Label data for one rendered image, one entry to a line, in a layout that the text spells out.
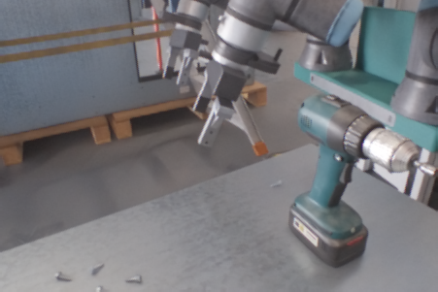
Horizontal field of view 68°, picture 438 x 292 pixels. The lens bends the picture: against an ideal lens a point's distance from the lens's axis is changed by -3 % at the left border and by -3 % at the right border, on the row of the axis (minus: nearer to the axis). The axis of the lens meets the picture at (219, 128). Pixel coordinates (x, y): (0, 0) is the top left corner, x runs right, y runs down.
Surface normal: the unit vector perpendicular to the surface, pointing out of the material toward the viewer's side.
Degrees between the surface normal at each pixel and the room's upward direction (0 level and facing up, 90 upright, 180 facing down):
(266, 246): 0
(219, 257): 0
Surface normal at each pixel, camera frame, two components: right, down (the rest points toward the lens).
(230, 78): 0.14, 0.52
